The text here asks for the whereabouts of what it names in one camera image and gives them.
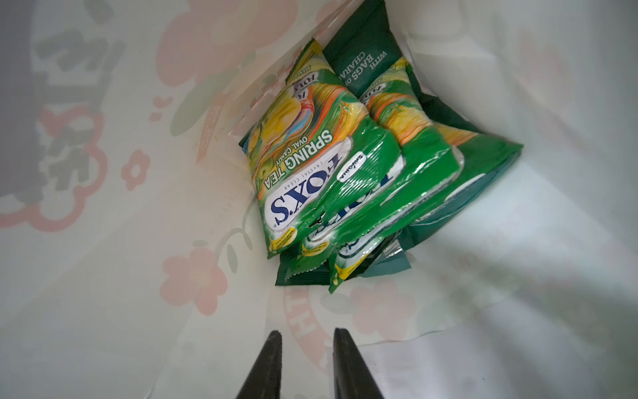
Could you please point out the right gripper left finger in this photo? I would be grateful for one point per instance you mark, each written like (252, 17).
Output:
(265, 377)

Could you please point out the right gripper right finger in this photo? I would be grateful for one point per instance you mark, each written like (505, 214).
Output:
(352, 377)

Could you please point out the white flowered paper bag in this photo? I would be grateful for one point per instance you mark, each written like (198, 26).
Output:
(133, 262)

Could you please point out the green Fox's spring tea bag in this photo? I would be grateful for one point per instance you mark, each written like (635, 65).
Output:
(314, 151)

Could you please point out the green fox's candy bag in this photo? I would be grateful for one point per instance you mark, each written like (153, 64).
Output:
(485, 158)
(426, 164)

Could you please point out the dark green snack packet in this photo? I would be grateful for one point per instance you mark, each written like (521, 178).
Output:
(367, 32)

